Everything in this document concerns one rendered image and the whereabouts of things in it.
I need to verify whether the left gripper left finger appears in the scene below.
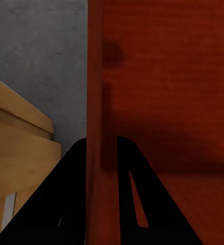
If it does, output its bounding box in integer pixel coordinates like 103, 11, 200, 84
0, 138, 86, 245

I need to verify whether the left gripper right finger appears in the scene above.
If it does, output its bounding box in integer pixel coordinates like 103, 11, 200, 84
117, 136, 203, 245

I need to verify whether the storage box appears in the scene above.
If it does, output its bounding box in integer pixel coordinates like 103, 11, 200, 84
85, 0, 224, 245

